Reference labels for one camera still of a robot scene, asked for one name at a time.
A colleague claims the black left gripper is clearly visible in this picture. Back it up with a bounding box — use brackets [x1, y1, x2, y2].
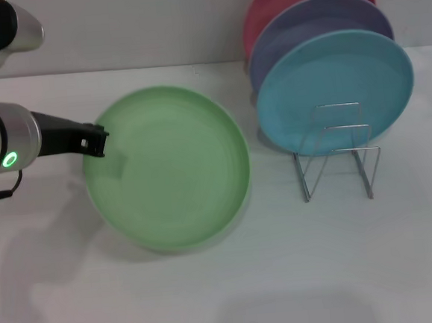
[30, 104, 113, 164]

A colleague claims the green plate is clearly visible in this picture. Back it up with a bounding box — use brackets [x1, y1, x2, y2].
[77, 78, 258, 260]

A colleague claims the teal blue plate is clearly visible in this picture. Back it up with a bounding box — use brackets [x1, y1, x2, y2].
[250, 25, 421, 163]

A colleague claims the purple plate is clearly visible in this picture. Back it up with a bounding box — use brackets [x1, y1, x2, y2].
[243, 0, 398, 96]

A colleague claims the metal wire plate rack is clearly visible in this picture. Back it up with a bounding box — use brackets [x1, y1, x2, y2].
[289, 99, 386, 205]

